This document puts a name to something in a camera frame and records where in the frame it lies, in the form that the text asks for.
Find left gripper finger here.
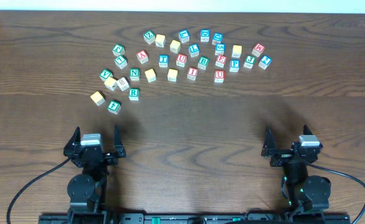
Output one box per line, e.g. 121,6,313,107
113,124,126,157
64,127,81,157

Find green N block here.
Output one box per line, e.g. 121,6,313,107
130,68,140,81

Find red E block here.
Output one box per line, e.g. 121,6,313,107
215,55,227,68

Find red u block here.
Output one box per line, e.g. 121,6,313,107
176,54,187,67
214,70,225,83

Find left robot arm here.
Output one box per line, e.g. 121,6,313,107
64,126,126,223

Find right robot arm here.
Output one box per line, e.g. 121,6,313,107
261,126,331,213

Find green 4 block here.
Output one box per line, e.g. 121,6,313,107
107,100,121,114

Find yellow G block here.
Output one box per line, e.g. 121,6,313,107
90,91,105,106

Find green R block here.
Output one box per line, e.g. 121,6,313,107
128,88,140,101

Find yellow K block left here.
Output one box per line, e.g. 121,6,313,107
104,77,118,91

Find yellow k block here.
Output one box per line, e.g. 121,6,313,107
232,45,242,58
104,77,118,91

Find plain pineapple block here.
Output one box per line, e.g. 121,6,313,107
116,77,130,91

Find green V block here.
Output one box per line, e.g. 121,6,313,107
99,69,113,82

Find yellow O block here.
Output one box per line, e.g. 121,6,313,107
145,68,156,83

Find blue 2 block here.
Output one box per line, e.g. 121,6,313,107
258,55,272,70

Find green J block right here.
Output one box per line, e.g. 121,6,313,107
244,55,256,69

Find green j block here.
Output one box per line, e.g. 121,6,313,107
244,55,256,69
112,44,125,57

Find green 7 block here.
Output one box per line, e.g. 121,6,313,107
114,55,128,69

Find blue P block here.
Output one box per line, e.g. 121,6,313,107
229,60,240,73

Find yellow block centre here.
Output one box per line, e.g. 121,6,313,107
168,68,178,82

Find red A block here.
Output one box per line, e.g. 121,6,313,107
136,50,149,64

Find red M block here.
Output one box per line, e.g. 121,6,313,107
252,43,265,57

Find green J block left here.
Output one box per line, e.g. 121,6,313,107
112,44,125,57

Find blue T block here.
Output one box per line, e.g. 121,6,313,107
158,55,169,68

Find yellow K block right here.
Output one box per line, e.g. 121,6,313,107
232,45,242,58

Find red I block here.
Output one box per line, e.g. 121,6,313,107
187,67,199,81

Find green B block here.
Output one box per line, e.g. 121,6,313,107
197,56,209,70

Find blue 5 block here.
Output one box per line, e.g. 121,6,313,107
215,43,225,55

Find green Z block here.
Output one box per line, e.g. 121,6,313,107
143,30,156,45

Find yellow block top row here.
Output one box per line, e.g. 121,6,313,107
155,34,166,47

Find yellow Q block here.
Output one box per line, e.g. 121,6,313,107
170,40,181,54

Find blue D block right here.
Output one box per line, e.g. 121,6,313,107
212,32,223,45

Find blue L block middle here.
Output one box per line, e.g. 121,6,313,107
188,44,200,57

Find right black cable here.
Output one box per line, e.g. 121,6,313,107
300,158,365,224

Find black cable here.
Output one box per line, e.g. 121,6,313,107
300,158,365,224
6,154,77,224

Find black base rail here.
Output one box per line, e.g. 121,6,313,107
38,212,350,224

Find left black cable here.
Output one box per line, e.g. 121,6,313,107
6,154,77,224

